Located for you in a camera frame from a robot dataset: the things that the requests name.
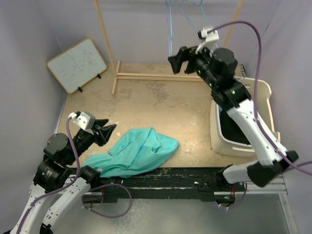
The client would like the wooden clothes rack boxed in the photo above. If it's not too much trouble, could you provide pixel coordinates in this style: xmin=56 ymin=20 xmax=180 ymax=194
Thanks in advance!
xmin=93 ymin=0 xmax=245 ymax=95

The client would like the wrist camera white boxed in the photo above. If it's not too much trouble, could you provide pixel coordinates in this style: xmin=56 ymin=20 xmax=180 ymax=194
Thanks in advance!
xmin=195 ymin=26 xmax=219 ymax=54
xmin=68 ymin=111 xmax=96 ymax=132

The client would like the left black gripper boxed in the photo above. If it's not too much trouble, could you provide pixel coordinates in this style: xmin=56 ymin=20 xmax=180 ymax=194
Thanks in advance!
xmin=65 ymin=117 xmax=117 ymax=164

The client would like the blue hanger of black shirt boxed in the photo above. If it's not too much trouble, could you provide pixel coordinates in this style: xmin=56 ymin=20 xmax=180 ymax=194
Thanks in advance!
xmin=172 ymin=0 xmax=221 ymax=49

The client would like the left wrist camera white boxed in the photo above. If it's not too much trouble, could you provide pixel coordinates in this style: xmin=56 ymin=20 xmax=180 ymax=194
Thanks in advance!
xmin=68 ymin=111 xmax=96 ymax=132

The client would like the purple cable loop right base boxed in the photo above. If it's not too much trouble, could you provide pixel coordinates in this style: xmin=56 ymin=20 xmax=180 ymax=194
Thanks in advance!
xmin=215 ymin=182 xmax=248 ymax=210

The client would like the teal t shirt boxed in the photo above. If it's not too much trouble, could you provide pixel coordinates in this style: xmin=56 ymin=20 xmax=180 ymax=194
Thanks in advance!
xmin=83 ymin=127 xmax=179 ymax=178

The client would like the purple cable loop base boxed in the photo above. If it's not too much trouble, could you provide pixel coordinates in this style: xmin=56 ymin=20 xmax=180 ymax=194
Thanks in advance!
xmin=81 ymin=182 xmax=134 ymax=218
xmin=215 ymin=182 xmax=248 ymax=210

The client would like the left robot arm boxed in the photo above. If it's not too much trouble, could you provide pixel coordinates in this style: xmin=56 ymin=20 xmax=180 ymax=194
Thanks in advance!
xmin=8 ymin=119 xmax=116 ymax=234

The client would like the small whiteboard wooden frame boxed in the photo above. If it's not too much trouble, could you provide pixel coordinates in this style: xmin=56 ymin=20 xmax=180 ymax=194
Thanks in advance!
xmin=46 ymin=38 xmax=107 ymax=94

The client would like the blue hanger of teal shirt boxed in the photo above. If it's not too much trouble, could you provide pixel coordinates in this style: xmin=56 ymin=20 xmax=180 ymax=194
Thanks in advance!
xmin=166 ymin=0 xmax=173 ymax=56

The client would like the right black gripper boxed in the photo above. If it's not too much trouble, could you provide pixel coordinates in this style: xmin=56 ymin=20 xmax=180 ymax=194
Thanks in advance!
xmin=167 ymin=42 xmax=217 ymax=89

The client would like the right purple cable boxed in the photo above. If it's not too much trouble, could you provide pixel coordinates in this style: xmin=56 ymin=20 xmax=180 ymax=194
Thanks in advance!
xmin=207 ymin=20 xmax=312 ymax=176

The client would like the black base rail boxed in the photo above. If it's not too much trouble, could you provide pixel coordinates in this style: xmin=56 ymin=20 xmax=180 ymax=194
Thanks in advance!
xmin=41 ymin=166 xmax=247 ymax=204

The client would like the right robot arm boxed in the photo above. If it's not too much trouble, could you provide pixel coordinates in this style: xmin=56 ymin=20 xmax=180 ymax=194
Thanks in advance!
xmin=168 ymin=46 xmax=298 ymax=191

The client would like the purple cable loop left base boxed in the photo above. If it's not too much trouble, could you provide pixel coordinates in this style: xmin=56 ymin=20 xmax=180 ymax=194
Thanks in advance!
xmin=81 ymin=182 xmax=134 ymax=218

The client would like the white laundry basket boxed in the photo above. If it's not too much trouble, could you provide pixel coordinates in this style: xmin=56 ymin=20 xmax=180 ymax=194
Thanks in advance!
xmin=210 ymin=80 xmax=280 ymax=158

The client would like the black t shirt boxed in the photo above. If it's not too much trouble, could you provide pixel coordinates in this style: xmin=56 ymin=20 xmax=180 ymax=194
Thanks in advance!
xmin=219 ymin=107 xmax=250 ymax=145

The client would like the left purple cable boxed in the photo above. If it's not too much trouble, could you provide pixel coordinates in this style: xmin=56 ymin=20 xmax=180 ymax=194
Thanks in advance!
xmin=17 ymin=117 xmax=81 ymax=232

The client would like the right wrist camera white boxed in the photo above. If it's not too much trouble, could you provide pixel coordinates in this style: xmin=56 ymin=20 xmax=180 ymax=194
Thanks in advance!
xmin=195 ymin=26 xmax=219 ymax=54

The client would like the purple cable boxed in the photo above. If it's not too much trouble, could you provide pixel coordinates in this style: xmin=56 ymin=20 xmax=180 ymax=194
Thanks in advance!
xmin=17 ymin=117 xmax=81 ymax=232
xmin=207 ymin=20 xmax=312 ymax=176

